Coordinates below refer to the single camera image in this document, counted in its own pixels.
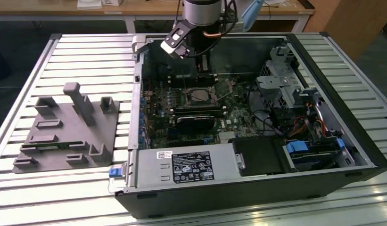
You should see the black wire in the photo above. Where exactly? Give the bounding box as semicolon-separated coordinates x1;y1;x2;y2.
251;108;289;138

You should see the RAM slot with white clips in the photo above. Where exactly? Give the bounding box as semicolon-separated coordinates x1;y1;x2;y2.
173;113;228;117
167;79;219;84
172;108;227;112
167;74;219;78

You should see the red and yellow wire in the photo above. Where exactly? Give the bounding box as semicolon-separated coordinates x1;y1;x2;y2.
315;118;327;137

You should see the grey case corner bracket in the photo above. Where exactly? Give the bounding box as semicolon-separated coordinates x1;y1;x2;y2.
131;35;149;54

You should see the blue disk carrier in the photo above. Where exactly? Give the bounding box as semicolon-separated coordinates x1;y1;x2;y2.
284;140;347;170

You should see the black graphics card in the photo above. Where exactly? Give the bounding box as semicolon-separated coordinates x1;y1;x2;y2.
175;114;216;130

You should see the silver CPU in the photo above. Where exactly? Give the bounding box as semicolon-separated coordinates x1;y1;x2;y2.
192;90;209;101

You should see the silver chipset heatsink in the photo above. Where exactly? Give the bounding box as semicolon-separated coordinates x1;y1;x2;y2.
217;131;237;144

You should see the orange wire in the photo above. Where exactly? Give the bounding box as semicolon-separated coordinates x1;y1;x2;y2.
287;119;309;137

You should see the green motherboard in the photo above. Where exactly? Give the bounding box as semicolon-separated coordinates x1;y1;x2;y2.
141;74;265;150

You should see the grey metal disk bay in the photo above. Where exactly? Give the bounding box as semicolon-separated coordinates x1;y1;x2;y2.
255;46;320;110

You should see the CPU socket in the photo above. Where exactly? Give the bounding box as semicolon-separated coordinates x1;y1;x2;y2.
184;87;217;106

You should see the blue case latch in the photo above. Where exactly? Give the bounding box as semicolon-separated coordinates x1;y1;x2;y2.
108;164;127;179

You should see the pale blue teach pendant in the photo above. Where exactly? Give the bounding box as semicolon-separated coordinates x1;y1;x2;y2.
241;0;264;32

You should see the grey power supply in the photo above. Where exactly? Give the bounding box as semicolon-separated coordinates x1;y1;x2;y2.
125;143;244;190

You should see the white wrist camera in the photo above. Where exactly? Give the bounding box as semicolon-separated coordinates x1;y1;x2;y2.
160;20;195;60

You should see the wooden cabinet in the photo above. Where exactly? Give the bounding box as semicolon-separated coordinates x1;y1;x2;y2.
321;0;387;62

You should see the long wooden desk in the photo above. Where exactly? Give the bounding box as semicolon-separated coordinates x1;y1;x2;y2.
0;0;316;33

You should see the grey parts rack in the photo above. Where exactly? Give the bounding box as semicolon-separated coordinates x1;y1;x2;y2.
10;82;121;175

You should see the metal socket cover frame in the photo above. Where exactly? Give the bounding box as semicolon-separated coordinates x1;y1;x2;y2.
209;86;221;105

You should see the black open PC case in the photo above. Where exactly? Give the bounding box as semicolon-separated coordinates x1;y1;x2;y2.
113;32;387;218

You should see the green RAM stick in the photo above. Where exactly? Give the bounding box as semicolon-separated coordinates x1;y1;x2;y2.
30;143;70;150

